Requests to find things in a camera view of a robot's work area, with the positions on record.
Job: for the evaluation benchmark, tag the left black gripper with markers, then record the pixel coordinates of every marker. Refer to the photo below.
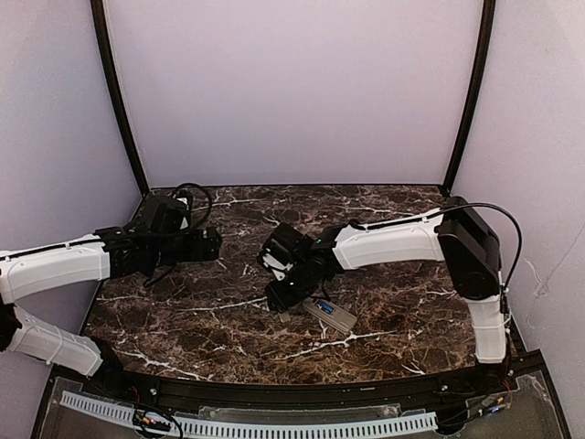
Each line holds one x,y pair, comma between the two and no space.
212,243

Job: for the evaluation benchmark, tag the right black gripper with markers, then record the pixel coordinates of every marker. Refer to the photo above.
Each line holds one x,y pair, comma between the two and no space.
278,298

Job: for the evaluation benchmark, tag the grey remote control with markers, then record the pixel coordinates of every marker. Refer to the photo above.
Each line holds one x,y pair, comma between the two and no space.
340,319

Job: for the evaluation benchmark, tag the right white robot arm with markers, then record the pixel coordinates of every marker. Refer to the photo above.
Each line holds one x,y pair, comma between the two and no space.
454,233

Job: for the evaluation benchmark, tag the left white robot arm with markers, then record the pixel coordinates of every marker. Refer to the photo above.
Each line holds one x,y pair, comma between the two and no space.
162,234

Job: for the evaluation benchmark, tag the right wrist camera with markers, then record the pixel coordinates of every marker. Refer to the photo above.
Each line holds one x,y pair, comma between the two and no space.
274,266

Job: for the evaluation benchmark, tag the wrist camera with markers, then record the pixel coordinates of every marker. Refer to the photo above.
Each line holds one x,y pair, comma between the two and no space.
185,201
274,266

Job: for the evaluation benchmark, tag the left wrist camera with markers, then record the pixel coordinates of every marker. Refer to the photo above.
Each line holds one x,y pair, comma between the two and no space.
185,201

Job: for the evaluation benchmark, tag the left grey cable duct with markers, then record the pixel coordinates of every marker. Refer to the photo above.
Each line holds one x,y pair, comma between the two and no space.
111,412

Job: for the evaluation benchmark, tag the left black frame post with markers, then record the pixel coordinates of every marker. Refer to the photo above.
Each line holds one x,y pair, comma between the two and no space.
105,48

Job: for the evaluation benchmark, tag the black frame post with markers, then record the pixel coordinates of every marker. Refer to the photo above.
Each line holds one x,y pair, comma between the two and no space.
472,95
105,48

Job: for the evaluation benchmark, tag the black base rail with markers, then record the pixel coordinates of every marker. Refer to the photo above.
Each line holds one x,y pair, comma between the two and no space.
440,392

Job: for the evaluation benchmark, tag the right black frame post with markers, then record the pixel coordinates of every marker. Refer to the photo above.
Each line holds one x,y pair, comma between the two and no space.
472,95

